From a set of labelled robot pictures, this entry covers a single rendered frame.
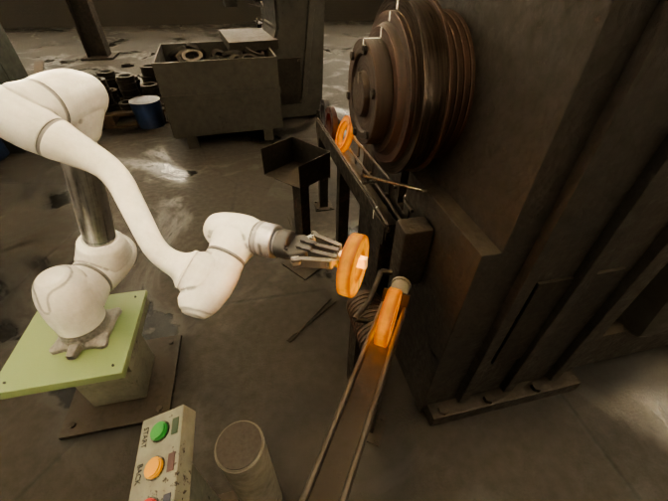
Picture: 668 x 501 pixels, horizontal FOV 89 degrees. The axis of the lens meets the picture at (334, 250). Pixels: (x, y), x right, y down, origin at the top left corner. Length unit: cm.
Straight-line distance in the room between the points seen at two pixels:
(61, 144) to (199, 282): 44
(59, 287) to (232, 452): 75
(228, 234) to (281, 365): 91
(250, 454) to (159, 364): 93
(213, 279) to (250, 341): 94
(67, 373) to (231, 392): 59
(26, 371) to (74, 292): 32
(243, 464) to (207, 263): 48
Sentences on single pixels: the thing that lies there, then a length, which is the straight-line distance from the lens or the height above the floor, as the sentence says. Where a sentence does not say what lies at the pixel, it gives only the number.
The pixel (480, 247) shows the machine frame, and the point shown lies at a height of 87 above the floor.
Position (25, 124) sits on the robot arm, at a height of 113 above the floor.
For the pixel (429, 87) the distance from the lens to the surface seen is 92.
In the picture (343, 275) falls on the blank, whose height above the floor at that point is 88.
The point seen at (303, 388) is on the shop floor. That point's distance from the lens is 160.
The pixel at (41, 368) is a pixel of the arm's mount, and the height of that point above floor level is 38.
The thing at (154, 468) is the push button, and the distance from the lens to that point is 92.
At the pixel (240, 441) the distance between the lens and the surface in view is 98.
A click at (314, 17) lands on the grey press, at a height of 95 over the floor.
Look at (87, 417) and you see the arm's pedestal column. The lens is 180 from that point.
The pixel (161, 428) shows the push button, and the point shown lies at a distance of 95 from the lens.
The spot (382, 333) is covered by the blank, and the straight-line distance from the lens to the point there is 86.
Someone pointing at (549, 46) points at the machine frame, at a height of 130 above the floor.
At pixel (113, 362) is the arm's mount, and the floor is 38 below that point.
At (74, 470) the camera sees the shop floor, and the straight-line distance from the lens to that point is 175.
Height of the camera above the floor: 142
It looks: 41 degrees down
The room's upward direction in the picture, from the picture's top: 1 degrees clockwise
